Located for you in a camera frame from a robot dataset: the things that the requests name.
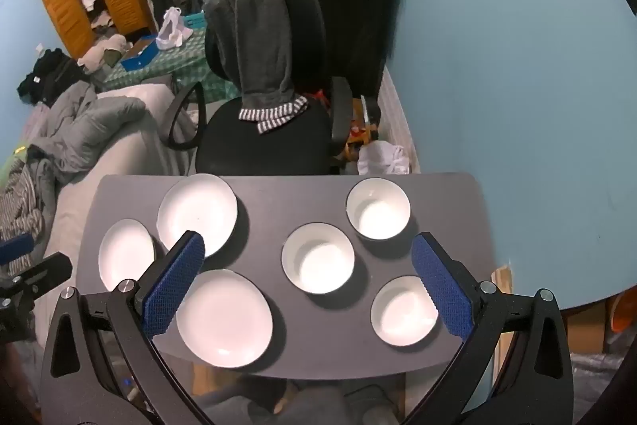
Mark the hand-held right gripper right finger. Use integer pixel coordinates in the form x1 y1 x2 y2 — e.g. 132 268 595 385
401 232 574 425

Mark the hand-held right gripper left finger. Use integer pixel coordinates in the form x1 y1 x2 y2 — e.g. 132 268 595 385
39 230 212 425

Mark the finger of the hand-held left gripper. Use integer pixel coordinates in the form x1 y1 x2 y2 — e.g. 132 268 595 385
0 252 74 301
0 233 35 265

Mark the white bowl with dark rim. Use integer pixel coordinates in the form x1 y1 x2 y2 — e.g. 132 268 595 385
346 177 412 241
370 274 441 347
281 222 356 296

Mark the small white plate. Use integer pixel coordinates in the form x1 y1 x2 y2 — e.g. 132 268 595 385
98 218 156 292

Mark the grey striped blanket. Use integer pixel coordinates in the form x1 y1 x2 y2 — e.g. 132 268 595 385
0 156 58 276

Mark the light wooden board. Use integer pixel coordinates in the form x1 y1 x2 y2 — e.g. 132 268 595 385
490 266 513 356

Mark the knotted white plastic bag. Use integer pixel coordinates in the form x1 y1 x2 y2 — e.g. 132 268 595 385
357 140 411 176

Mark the grey duvet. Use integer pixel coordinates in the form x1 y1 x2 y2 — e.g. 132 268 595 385
27 79 147 177

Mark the brown cardboard box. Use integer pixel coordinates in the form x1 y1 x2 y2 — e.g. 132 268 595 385
567 306 610 353

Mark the clear plastic sheet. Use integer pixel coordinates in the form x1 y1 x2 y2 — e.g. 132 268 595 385
567 350 628 425

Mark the black office chair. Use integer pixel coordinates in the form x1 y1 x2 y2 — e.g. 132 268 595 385
160 0 353 177

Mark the beige ribbed mat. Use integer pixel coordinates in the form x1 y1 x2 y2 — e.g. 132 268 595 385
378 69 421 174

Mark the black clothing pile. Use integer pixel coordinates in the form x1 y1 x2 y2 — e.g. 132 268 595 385
17 48 90 104

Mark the beige rolled blanket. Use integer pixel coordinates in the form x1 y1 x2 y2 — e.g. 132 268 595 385
77 34 127 74

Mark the green checkered tablecloth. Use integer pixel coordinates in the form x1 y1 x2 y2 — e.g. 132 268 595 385
102 24 242 104

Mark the flat blue box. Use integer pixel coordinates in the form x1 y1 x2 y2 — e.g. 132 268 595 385
122 37 160 71

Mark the grey hoodie with striped cuffs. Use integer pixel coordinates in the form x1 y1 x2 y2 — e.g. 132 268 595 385
203 0 310 135

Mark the white plastic bag with handles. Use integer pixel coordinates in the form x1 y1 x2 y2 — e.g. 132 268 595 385
156 7 192 51

